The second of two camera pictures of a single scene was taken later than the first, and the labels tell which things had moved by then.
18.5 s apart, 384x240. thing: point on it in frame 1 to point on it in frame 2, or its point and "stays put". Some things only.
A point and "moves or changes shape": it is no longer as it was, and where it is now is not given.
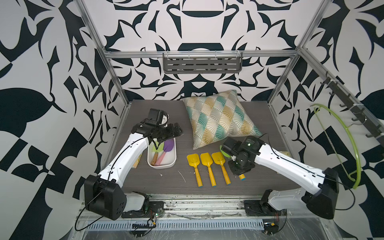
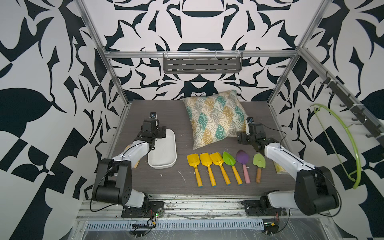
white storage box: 169,159 stays put
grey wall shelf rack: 204,62 stays put
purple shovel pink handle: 168,146 moves or changes shape
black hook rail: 349,102 stays put
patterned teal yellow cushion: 213,116 stays put
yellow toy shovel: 218,157 stays put
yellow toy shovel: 193,160 stays put
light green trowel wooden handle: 160,148 to 259,161
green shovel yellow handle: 241,176 moves or changes shape
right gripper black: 248,167 to 244,138
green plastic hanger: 316,109 stays put
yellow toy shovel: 207,159 stays put
